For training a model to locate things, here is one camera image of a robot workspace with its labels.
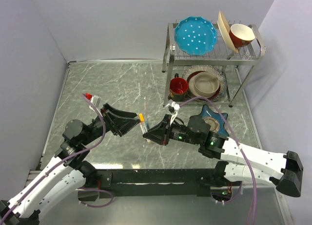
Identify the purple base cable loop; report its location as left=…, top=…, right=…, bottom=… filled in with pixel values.
left=77, top=187, right=115, bottom=208

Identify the metal dish rack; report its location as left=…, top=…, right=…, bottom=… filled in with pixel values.
left=162, top=23, right=266, bottom=108

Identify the blue pen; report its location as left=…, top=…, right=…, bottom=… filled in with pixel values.
left=145, top=119, right=151, bottom=143

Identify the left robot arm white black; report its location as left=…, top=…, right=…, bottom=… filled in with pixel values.
left=0, top=104, right=140, bottom=225

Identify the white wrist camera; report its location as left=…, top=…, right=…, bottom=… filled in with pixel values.
left=84, top=93, right=101, bottom=111
left=164, top=99, right=180, bottom=125

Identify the red mug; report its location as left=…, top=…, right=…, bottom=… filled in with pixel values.
left=169, top=73, right=189, bottom=102

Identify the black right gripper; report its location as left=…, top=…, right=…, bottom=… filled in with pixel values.
left=143, top=113, right=200, bottom=146

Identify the red white bowl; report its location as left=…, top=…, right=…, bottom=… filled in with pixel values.
left=229, top=24, right=255, bottom=48

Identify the beige bowl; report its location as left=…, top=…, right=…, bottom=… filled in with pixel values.
left=189, top=71, right=221, bottom=97

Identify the dark red plate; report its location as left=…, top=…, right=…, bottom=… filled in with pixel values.
left=186, top=71, right=222, bottom=100

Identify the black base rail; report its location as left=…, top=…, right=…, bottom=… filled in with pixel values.
left=77, top=168, right=232, bottom=202

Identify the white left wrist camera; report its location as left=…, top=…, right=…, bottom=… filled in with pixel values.
left=84, top=93, right=101, bottom=111

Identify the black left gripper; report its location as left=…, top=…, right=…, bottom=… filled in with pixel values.
left=81, top=102, right=140, bottom=145

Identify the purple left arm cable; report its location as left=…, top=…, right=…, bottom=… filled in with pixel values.
left=0, top=93, right=107, bottom=225

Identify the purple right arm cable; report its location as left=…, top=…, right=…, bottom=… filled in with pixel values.
left=179, top=96, right=258, bottom=225

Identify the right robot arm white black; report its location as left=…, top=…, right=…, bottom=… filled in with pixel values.
left=143, top=114, right=303, bottom=197

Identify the white pen yellow tip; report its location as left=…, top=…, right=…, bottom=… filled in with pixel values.
left=139, top=122, right=146, bottom=134

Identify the yellow pen cap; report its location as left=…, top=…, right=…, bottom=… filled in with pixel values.
left=139, top=113, right=145, bottom=122

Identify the blue polka dot plate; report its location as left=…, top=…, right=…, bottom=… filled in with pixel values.
left=175, top=17, right=217, bottom=56

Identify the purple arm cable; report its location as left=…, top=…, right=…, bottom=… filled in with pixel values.
left=179, top=96, right=258, bottom=225
left=0, top=93, right=107, bottom=225

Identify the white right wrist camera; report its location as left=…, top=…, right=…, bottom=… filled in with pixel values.
left=164, top=99, right=180, bottom=125

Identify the blue star shaped dish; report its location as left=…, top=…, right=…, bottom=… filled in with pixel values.
left=189, top=105, right=229, bottom=137

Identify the small round patterned saucer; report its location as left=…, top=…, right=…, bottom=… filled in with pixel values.
left=203, top=116, right=220, bottom=132

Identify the cream plate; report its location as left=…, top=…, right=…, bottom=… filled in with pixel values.
left=217, top=10, right=238, bottom=54

